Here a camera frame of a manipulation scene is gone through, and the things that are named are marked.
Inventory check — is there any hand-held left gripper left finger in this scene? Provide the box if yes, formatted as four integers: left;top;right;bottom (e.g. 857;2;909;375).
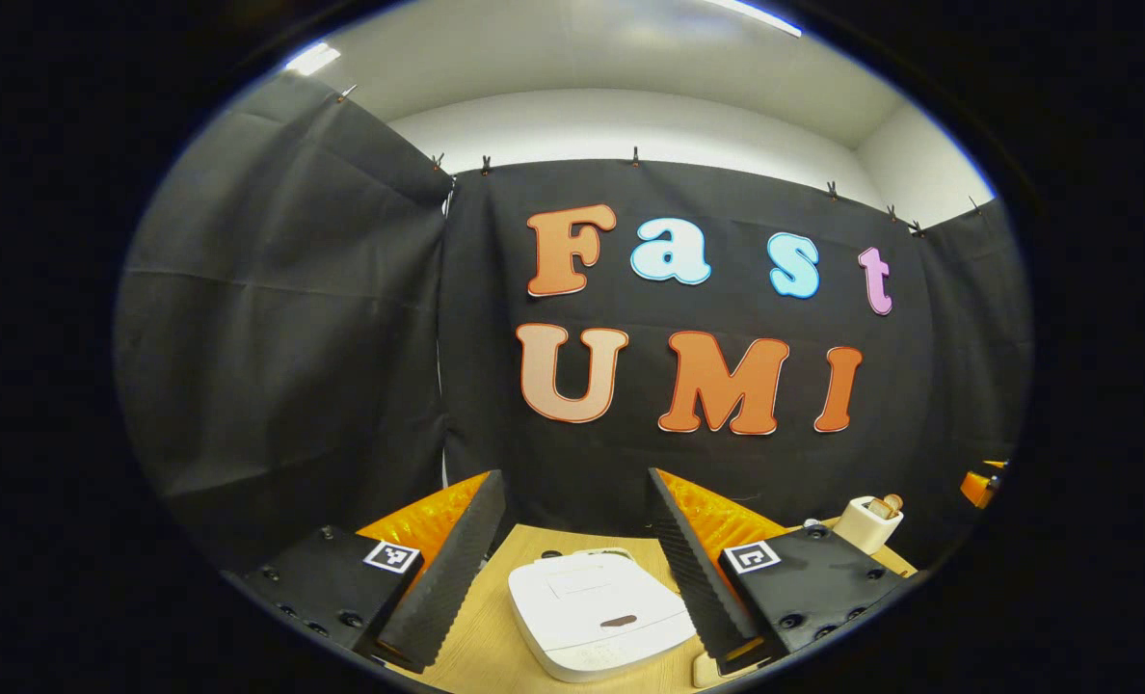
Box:
221;469;508;674

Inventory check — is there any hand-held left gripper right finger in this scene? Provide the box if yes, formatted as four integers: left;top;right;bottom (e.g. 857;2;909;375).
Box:
646;467;906;676

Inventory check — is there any clear container of rice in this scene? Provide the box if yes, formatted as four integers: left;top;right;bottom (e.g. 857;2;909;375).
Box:
693;651;737;689

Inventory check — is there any white rice cooker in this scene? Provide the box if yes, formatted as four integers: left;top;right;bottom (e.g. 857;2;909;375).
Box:
508;547;697;683

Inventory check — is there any white toaster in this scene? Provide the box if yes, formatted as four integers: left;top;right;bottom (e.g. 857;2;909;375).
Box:
833;494;905;555

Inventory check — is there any black backdrop cloth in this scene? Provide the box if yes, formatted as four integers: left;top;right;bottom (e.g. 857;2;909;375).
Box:
115;69;1034;579

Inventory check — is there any ceiling light panel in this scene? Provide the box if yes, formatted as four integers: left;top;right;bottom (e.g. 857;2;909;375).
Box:
283;42;342;76

